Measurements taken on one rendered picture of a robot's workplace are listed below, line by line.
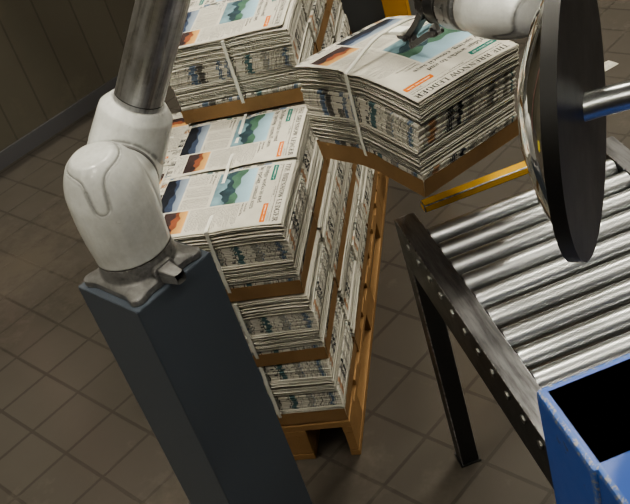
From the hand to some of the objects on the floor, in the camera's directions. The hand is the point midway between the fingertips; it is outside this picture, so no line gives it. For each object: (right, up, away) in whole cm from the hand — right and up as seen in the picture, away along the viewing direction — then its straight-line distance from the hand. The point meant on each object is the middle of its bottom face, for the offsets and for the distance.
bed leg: (+28, -108, +67) cm, 130 cm away
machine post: (+46, -183, -46) cm, 194 cm away
